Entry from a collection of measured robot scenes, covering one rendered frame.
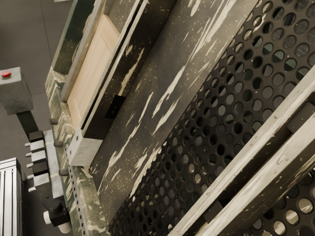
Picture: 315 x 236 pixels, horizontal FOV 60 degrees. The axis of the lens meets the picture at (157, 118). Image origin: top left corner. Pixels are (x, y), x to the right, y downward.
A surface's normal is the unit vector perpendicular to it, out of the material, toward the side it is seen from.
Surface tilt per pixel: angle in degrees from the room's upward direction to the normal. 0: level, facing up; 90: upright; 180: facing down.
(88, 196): 30
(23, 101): 90
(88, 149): 90
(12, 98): 90
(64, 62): 90
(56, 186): 0
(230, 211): 59
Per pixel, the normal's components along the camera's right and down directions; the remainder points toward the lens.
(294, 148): -0.79, -0.14
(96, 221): 0.47, -0.76
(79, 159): 0.38, 0.64
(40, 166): 0.00, -0.73
